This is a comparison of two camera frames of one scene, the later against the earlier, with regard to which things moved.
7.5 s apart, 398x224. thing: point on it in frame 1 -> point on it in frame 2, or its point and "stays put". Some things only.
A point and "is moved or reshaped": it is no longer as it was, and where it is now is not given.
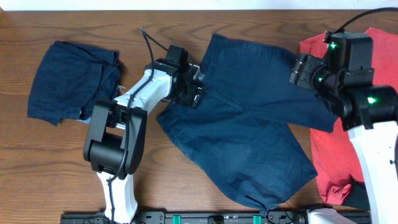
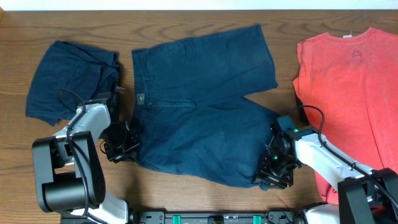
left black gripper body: [186, 95] -> [121, 144]
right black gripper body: [313, 75] -> [278, 170]
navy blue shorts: [249, 134] is moved or reshaped
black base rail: [272, 217] stays put
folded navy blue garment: [69, 79] stays put
